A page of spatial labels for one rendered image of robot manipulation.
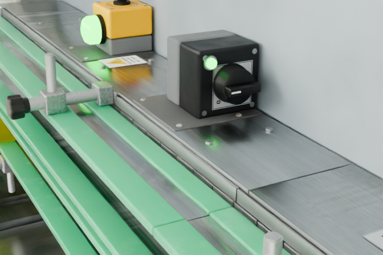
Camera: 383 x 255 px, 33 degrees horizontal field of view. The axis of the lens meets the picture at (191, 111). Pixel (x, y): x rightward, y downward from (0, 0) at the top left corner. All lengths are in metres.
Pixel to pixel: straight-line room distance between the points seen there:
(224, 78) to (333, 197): 0.20
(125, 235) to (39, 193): 0.32
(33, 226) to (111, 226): 0.47
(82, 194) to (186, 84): 0.18
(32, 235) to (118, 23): 0.40
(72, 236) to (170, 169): 0.26
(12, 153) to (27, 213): 0.12
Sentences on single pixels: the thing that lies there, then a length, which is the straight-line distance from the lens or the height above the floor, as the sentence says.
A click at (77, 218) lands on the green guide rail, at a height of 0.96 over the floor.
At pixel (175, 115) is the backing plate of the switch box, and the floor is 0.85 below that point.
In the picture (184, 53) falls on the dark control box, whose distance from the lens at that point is 0.73.
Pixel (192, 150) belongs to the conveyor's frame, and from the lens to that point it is 0.66.
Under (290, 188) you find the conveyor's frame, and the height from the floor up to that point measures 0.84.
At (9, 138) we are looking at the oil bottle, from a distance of 1.16.
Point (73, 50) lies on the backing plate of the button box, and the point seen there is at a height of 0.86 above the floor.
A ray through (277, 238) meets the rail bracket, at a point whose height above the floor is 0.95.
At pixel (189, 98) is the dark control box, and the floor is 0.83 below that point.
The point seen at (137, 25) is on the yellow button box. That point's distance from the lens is 0.98.
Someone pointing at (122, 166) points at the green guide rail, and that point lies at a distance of 0.66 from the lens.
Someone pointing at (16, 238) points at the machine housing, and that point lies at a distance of 1.14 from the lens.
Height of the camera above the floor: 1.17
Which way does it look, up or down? 27 degrees down
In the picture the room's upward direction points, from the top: 100 degrees counter-clockwise
